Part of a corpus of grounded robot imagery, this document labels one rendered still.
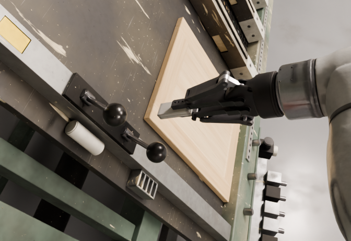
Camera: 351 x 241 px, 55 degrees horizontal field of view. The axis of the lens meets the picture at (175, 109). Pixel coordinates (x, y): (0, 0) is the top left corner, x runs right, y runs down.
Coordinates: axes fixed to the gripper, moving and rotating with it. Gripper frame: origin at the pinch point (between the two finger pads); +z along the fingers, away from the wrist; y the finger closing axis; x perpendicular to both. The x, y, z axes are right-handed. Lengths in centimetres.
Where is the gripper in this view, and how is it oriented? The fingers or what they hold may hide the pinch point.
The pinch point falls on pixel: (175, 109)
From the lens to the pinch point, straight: 64.9
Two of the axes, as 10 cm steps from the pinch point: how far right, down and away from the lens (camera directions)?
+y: -4.9, -5.9, -6.4
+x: -2.3, 8.0, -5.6
